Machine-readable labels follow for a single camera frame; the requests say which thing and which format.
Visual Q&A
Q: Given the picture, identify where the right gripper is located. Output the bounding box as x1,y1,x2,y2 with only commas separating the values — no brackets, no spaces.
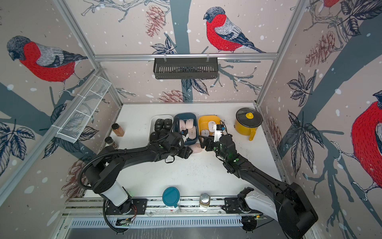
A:
199,133,229,162

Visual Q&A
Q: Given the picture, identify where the black mouse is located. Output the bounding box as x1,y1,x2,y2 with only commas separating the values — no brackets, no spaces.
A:
163,119,173,130
158,128,170,138
154,119,165,131
149,131,159,142

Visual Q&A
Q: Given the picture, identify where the pink mouse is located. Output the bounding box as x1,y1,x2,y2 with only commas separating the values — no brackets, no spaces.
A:
179,119,187,132
190,143,203,154
188,126,197,140
185,119,194,129

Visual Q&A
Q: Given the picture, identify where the white mouse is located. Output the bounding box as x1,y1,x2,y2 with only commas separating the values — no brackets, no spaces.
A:
208,120,216,133
200,129,210,137

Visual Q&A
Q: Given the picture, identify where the pink mouse top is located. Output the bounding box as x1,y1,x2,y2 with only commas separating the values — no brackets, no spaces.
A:
190,143,203,154

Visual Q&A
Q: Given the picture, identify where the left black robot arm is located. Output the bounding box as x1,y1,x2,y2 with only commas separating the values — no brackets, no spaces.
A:
76,132,193,234

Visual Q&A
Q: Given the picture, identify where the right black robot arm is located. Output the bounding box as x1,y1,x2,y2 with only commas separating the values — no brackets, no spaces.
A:
199,134,318,239

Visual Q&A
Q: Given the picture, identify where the white storage box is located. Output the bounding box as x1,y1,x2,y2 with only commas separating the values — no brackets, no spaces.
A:
148,115,174,141

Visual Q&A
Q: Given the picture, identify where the teal storage box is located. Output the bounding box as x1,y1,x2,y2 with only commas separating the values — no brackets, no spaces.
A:
174,113,199,145

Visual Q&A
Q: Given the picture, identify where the yellow storage box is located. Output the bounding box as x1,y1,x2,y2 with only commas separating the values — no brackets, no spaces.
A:
198,115,226,143

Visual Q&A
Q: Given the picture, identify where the yellow pot with black lid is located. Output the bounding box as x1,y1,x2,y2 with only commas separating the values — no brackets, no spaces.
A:
234,108,263,141

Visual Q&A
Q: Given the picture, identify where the teal round lid container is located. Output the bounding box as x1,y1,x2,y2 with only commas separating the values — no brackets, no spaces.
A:
162,187,180,208

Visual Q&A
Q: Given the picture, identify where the small glass jar silver lid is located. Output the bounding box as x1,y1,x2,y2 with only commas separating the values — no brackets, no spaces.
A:
199,193,211,208

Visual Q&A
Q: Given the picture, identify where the brown spice bottle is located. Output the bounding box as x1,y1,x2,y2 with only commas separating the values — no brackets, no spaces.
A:
111,123,125,137

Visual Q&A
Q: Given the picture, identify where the dark spice bottle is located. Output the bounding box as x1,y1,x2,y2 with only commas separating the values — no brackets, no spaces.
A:
104,136,118,149

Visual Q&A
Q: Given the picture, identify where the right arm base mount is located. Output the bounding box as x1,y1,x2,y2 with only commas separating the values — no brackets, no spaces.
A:
221,187,262,214

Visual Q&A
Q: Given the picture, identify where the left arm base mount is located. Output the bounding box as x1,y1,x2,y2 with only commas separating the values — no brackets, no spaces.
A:
103,198,148,216

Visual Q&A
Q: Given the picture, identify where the black hanging wire basket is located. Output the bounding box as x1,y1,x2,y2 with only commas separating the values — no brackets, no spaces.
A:
153,57,218,80

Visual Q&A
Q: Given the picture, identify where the white wire mesh shelf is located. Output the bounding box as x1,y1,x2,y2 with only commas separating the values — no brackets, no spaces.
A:
55,76,111,143

